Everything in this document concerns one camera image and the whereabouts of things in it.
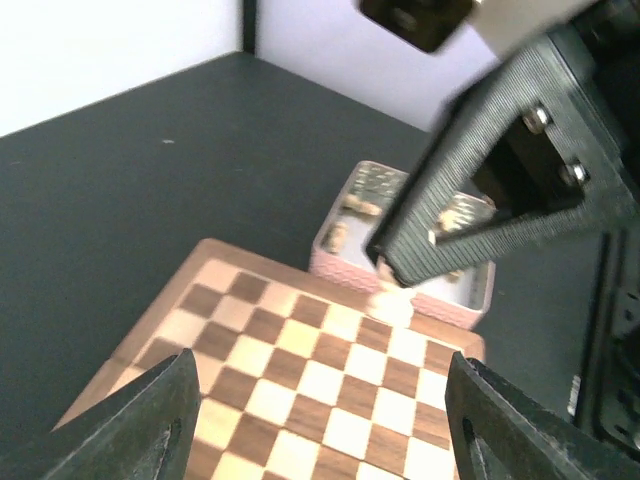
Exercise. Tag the light chess piece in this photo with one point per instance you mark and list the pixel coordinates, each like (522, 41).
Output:
(391, 303)

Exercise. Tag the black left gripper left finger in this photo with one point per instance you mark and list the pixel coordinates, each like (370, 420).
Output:
(144, 430)

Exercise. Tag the black frame post right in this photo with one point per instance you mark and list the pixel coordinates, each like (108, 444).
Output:
(249, 26)

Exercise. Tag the pink metal tray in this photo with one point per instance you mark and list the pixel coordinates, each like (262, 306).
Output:
(389, 231)

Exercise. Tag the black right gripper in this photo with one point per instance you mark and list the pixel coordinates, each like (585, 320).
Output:
(550, 137)

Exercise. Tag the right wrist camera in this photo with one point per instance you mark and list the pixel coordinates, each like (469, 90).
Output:
(503, 26)

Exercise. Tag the wooden chess board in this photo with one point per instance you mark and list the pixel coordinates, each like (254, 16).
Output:
(297, 382)

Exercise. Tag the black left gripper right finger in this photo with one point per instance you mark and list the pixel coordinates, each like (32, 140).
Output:
(498, 432)

